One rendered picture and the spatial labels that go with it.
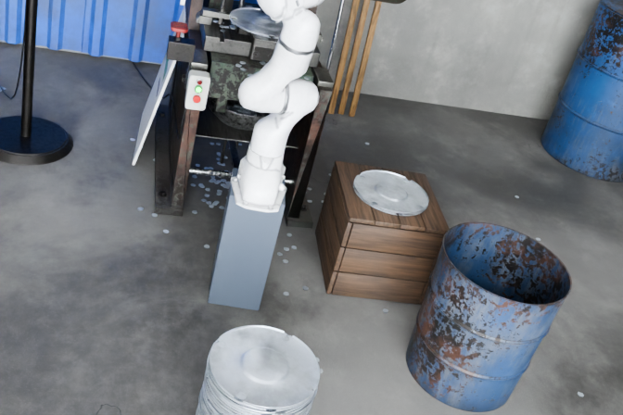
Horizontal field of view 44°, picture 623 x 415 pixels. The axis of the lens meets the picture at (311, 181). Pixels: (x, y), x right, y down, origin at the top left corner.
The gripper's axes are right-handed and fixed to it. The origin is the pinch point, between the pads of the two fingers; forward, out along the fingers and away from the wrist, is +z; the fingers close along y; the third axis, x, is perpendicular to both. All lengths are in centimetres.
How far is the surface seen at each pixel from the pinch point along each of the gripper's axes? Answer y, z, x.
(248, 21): 25.7, 11.9, 4.5
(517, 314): 103, -7, -115
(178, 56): 1.2, 18.1, -12.1
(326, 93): 58, 20, -17
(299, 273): 56, 61, -73
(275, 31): 35.4, 9.5, -0.2
